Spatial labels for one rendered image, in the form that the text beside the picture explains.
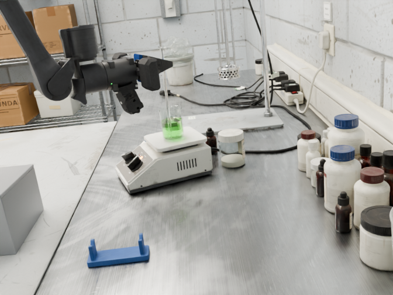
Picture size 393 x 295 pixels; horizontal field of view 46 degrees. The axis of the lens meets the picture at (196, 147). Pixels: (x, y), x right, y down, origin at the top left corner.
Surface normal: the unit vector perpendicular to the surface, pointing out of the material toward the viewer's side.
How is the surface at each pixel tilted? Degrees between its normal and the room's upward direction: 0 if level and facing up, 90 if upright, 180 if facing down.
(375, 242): 90
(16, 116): 86
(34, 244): 0
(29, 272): 0
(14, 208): 90
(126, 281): 0
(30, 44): 87
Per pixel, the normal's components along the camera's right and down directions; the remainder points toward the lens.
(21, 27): 0.44, 0.20
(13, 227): 0.99, -0.11
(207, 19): 0.03, 0.33
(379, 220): -0.10, -0.94
